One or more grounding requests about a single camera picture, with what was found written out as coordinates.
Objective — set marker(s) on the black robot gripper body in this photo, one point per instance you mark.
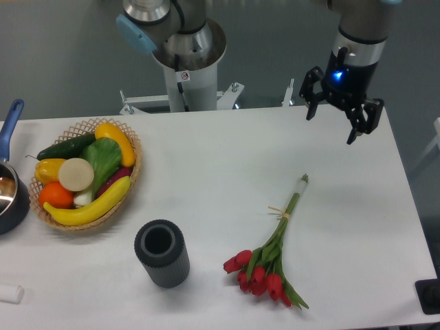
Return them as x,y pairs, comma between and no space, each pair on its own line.
345,85

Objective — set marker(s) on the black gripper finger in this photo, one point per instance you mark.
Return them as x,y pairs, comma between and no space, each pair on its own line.
311,98
364,118

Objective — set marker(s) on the red tulip bouquet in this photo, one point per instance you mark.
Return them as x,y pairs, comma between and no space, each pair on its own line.
260,271

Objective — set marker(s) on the black device at table edge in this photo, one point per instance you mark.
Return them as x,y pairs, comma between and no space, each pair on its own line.
428,295

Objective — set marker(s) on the purple eggplant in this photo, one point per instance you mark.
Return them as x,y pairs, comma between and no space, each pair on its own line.
122,172

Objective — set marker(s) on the yellow squash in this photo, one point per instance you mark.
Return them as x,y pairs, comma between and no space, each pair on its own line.
111,131

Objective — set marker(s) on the dark grey ribbed vase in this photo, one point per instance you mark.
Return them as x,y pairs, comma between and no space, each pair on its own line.
161,248

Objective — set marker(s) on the green lettuce leaf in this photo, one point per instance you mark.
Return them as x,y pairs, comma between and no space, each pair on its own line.
105,157

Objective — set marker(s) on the woven wicker basket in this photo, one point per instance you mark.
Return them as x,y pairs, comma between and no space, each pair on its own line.
82,128

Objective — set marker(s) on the yellow banana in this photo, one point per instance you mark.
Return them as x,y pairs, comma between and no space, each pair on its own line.
93,211

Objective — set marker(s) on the green cucumber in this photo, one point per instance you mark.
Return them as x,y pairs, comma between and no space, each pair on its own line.
66,149

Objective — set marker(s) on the white onion bulb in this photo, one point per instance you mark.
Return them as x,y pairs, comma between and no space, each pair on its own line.
83,198

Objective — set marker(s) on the beige round disc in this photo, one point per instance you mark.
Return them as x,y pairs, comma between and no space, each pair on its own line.
76,174

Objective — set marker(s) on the orange fruit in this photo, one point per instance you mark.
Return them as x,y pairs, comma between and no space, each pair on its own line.
56,195

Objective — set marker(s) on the yellow bell pepper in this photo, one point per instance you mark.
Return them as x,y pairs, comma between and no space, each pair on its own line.
46,171

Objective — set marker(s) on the white cylindrical object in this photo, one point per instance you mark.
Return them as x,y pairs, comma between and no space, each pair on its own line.
11,293

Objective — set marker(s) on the white frame at right edge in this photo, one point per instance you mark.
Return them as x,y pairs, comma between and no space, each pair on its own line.
428,155

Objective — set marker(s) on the white metal base frame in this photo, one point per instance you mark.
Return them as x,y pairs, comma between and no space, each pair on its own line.
235,97

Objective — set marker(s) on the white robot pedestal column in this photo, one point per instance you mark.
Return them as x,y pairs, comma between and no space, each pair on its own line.
191,90

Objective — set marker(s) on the dark pot with blue handle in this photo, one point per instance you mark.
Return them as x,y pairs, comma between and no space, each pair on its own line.
15,199

